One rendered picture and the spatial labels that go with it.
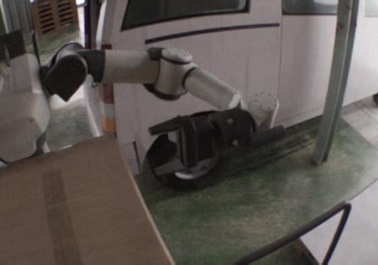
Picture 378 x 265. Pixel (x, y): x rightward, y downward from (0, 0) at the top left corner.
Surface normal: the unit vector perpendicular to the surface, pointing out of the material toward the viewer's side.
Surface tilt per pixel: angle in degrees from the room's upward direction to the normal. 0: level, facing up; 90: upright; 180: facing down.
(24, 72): 27
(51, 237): 0
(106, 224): 0
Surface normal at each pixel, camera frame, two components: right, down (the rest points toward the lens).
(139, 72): 0.34, 0.59
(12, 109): 0.49, 0.23
